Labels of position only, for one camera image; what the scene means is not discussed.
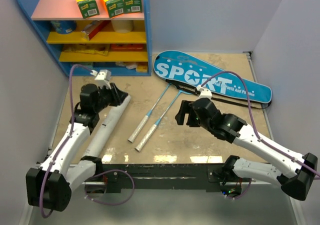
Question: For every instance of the white shuttlecock tube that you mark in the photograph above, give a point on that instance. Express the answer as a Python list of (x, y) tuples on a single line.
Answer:
[(104, 132)]

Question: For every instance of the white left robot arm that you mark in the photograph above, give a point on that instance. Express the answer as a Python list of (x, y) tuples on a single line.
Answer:
[(50, 186)]

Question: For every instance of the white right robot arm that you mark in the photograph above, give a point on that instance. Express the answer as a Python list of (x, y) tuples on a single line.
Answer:
[(293, 172)]

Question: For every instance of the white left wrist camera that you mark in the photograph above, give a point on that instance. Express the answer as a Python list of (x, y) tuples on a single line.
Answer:
[(102, 77)]

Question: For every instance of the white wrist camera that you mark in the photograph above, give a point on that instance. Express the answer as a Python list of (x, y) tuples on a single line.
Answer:
[(102, 77), (203, 92)]

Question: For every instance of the blue round can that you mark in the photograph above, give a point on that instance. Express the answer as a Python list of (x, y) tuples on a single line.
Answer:
[(64, 26)]

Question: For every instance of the orange green box left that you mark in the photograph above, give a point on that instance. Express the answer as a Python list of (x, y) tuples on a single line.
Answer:
[(88, 8)]

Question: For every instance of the blue badminton racket right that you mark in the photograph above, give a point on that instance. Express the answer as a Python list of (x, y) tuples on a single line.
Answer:
[(153, 128)]

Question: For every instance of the blue shelf unit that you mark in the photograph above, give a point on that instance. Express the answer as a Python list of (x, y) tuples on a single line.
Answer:
[(97, 34)]

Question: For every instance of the blue badminton racket left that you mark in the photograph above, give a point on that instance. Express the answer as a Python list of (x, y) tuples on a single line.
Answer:
[(142, 123)]

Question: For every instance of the orange green box middle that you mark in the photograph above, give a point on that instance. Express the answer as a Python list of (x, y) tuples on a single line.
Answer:
[(114, 8)]

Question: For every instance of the blue sport racket bag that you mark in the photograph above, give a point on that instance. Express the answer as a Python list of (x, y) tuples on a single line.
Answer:
[(187, 72)]

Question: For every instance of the blue badminton racket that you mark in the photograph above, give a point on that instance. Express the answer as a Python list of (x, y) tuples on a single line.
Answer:
[(142, 123), (153, 128)]

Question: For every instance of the silver orange snack pack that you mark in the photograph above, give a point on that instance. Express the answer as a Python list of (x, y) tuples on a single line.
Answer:
[(90, 30)]

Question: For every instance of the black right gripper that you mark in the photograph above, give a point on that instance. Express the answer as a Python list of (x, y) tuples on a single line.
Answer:
[(186, 108)]

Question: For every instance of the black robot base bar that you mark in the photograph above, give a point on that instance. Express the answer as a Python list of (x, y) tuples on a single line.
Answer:
[(167, 176)]

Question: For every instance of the yellow white small packs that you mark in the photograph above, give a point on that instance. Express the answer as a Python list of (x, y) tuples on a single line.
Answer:
[(140, 67)]

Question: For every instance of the red flat box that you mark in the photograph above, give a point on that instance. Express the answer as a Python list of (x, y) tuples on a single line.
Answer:
[(126, 47)]

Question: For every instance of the yellow snack bags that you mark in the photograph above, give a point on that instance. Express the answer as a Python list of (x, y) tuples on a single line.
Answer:
[(94, 49)]

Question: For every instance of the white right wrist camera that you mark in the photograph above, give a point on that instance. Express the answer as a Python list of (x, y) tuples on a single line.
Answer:
[(203, 92)]

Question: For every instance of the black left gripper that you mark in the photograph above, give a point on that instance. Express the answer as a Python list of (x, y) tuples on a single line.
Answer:
[(117, 95)]

